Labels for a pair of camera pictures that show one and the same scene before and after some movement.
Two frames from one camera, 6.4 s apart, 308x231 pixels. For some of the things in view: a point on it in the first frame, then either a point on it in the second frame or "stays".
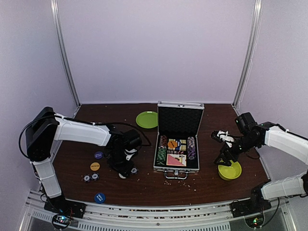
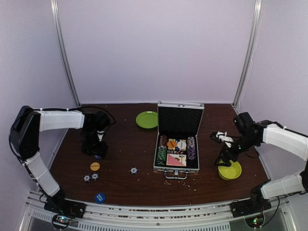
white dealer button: x=121 y=176 → x=181 y=145
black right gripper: x=224 y=154 stays
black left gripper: x=124 y=170 → x=101 y=151
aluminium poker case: x=176 y=151 stays
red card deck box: x=176 y=160 stays
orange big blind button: x=172 y=144 stays
